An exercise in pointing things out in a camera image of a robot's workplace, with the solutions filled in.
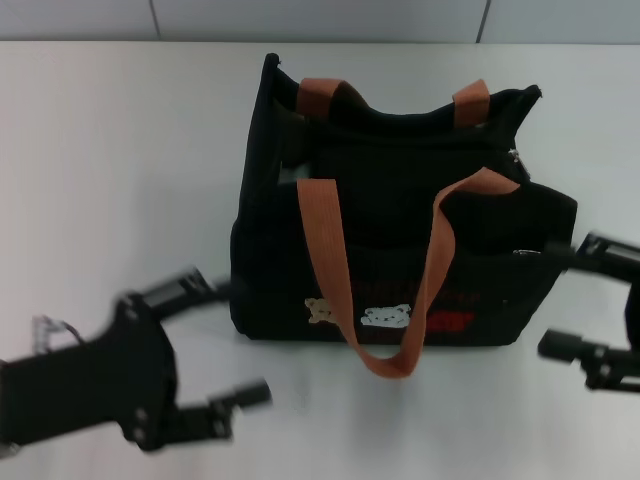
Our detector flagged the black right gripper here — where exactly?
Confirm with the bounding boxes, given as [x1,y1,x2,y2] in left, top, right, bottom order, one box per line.
[536,231,640,392]

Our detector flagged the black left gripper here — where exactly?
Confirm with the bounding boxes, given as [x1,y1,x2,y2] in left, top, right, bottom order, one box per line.
[0,266,275,452]

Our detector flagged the black food bag orange straps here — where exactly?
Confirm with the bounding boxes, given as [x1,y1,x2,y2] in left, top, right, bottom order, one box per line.
[228,52,580,382]

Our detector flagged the left gripper cable with connector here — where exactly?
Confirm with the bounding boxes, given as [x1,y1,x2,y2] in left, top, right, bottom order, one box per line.
[31,313,87,352]

